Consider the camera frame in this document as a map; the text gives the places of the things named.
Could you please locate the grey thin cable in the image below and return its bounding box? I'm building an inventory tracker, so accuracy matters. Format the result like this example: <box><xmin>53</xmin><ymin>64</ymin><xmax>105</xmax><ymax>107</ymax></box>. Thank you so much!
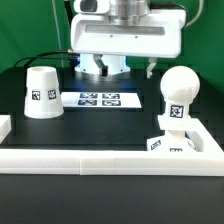
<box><xmin>51</xmin><ymin>0</ymin><xmax>65</xmax><ymax>68</ymax></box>

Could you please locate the white lamp bulb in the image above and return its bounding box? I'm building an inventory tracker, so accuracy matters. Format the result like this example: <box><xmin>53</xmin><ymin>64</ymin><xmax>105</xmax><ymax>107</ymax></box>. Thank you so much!
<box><xmin>160</xmin><ymin>66</ymin><xmax>200</xmax><ymax>118</ymax></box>

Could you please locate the black cable with connector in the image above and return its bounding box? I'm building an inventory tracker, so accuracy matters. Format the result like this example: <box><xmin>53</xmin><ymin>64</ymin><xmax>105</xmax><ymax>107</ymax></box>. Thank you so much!
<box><xmin>13</xmin><ymin>48</ymin><xmax>80</xmax><ymax>68</ymax></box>

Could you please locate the white lamp shade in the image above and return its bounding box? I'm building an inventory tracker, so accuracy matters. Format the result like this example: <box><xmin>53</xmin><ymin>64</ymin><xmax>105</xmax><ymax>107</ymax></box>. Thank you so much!
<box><xmin>24</xmin><ymin>66</ymin><xmax>64</xmax><ymax>119</ymax></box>

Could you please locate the white fence wall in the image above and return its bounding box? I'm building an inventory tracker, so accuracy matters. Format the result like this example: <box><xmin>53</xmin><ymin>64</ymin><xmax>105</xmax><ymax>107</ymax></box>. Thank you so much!
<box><xmin>0</xmin><ymin>115</ymin><xmax>224</xmax><ymax>176</ymax></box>

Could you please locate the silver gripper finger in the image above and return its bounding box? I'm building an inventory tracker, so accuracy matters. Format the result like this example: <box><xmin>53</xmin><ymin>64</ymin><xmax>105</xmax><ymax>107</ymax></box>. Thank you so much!
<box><xmin>93</xmin><ymin>54</ymin><xmax>108</xmax><ymax>76</ymax></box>
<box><xmin>146</xmin><ymin>58</ymin><xmax>157</xmax><ymax>79</ymax></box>

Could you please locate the white lamp base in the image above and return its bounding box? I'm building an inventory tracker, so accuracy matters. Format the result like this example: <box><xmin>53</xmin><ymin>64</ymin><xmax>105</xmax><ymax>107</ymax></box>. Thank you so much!
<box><xmin>147</xmin><ymin>115</ymin><xmax>197</xmax><ymax>153</ymax></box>

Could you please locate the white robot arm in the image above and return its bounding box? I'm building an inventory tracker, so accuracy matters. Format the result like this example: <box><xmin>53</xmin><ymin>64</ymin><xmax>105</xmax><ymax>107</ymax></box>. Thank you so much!
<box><xmin>70</xmin><ymin>0</ymin><xmax>196</xmax><ymax>80</ymax></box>

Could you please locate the white marker sheet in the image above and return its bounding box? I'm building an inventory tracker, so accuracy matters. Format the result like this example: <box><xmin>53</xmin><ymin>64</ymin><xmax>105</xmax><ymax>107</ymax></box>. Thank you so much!
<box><xmin>61</xmin><ymin>92</ymin><xmax>141</xmax><ymax>108</ymax></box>

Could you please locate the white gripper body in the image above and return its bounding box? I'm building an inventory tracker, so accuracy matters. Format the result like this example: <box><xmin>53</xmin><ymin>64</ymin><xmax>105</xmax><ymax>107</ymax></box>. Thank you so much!
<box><xmin>70</xmin><ymin>0</ymin><xmax>186</xmax><ymax>58</ymax></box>

